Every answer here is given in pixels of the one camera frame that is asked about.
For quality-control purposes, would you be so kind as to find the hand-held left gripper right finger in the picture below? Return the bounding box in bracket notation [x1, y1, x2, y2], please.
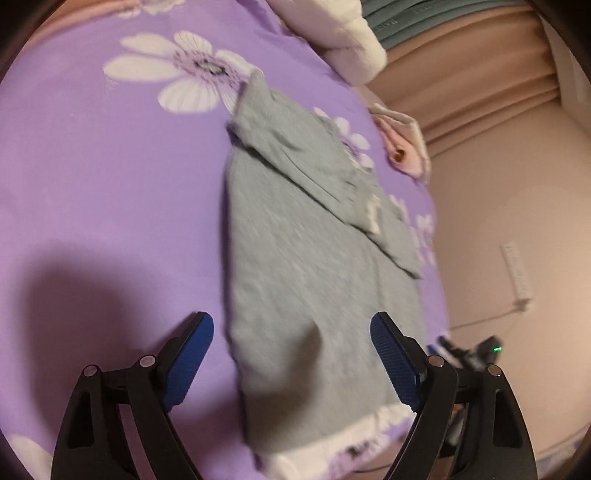
[370, 312, 539, 480]

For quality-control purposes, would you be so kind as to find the purple floral bed sheet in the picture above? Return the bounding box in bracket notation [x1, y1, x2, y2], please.
[0, 0, 451, 480]

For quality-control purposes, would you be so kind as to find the grey sweater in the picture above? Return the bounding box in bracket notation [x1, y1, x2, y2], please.
[224, 71, 428, 467]

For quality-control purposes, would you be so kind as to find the white power strip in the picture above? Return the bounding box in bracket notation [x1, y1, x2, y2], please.
[500, 240, 533, 309]

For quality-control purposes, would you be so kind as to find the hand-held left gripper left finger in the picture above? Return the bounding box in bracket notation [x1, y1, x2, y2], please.
[51, 312, 215, 480]

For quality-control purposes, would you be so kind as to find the beige curtain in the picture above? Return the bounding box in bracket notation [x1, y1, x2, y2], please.
[367, 4, 566, 148]

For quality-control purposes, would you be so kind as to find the white cable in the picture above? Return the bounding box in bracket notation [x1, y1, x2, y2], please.
[450, 300, 532, 330]

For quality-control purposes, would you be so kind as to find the pink cloth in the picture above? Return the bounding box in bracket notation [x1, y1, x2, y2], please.
[369, 102, 432, 178]

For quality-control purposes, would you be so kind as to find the white pillow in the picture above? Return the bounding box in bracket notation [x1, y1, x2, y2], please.
[268, 0, 387, 85]

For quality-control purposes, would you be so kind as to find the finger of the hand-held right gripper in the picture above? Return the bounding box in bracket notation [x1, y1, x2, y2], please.
[438, 336, 468, 365]

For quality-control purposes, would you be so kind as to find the grey-green cloth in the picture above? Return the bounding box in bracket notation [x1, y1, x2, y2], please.
[360, 0, 527, 49]

